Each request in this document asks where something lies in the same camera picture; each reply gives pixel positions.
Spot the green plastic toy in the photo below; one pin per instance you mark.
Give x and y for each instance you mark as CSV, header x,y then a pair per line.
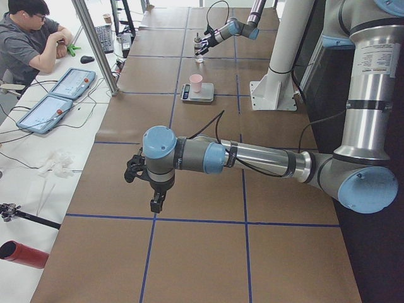
x,y
71,49

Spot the seated person grey shirt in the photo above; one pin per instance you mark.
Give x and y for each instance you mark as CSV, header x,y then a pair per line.
x,y
31,43

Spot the brown paper coffee cup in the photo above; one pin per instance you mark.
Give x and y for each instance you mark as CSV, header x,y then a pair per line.
x,y
107,19

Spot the black camera tripod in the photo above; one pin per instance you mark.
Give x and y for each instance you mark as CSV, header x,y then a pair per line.
x,y
11,211

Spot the digital kitchen scale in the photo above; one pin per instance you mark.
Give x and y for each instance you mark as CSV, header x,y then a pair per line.
x,y
206,95

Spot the lower blue teach pendant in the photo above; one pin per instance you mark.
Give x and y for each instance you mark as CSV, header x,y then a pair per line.
x,y
44,116

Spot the clear glass sauce bottle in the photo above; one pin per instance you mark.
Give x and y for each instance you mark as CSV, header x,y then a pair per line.
x,y
198,45

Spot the crumpled white tissue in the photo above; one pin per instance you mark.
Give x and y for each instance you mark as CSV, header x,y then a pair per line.
x,y
59,162

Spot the aluminium frame post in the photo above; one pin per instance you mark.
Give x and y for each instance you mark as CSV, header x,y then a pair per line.
x,y
88,26

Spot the red cylinder bottle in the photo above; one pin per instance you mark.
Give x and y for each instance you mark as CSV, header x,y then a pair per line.
x,y
21,254

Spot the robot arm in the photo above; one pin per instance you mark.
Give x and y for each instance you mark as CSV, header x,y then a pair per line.
x,y
356,173
231,28

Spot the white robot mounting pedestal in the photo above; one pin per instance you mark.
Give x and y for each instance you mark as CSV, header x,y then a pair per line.
x,y
275,90

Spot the blue teach pendant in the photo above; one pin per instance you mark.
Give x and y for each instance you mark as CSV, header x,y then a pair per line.
x,y
73,83
44,116

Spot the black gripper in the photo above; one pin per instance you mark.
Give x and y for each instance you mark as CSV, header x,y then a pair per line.
x,y
210,39
160,187

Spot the upper blue teach pendant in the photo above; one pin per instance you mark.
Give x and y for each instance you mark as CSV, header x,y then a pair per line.
x,y
73,83

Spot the black keyboard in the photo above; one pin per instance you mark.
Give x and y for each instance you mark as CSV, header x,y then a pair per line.
x,y
104,34

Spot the black computer mouse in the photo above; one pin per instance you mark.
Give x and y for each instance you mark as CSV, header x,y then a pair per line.
x,y
86,59

